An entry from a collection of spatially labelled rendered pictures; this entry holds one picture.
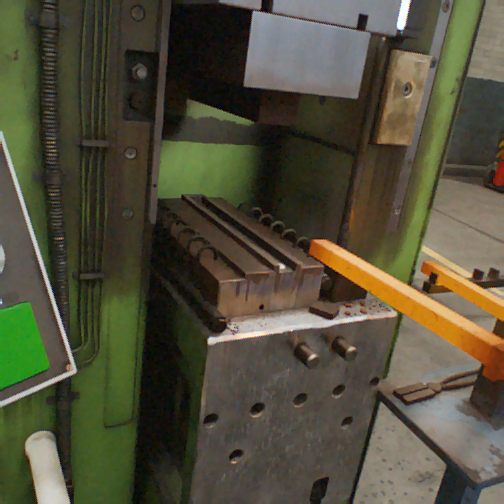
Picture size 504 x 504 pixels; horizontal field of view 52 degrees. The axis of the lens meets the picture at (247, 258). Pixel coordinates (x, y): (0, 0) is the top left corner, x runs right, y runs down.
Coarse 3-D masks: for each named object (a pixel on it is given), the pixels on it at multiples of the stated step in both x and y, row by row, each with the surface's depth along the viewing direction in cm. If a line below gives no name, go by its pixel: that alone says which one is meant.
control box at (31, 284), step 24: (0, 144) 56; (0, 168) 56; (0, 192) 55; (0, 216) 55; (24, 216) 57; (0, 240) 54; (24, 240) 56; (0, 264) 53; (24, 264) 56; (0, 288) 53; (24, 288) 55; (48, 288) 57; (48, 312) 57; (48, 336) 56; (48, 360) 56; (72, 360) 58; (24, 384) 53; (48, 384) 55
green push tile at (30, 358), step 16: (0, 320) 52; (16, 320) 53; (32, 320) 54; (0, 336) 52; (16, 336) 53; (32, 336) 54; (0, 352) 51; (16, 352) 52; (32, 352) 54; (0, 368) 51; (16, 368) 52; (32, 368) 53; (48, 368) 55; (0, 384) 51
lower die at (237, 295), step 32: (192, 224) 102; (224, 224) 102; (256, 224) 107; (192, 256) 90; (224, 256) 89; (256, 256) 90; (288, 256) 90; (224, 288) 82; (256, 288) 85; (288, 288) 88
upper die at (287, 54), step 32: (192, 32) 84; (224, 32) 74; (256, 32) 68; (288, 32) 71; (320, 32) 73; (352, 32) 75; (192, 64) 85; (224, 64) 75; (256, 64) 70; (288, 64) 72; (320, 64) 75; (352, 64) 77; (352, 96) 79
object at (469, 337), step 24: (312, 240) 78; (336, 264) 73; (360, 264) 70; (384, 288) 65; (408, 288) 64; (408, 312) 62; (432, 312) 58; (456, 336) 56; (480, 336) 54; (480, 360) 53
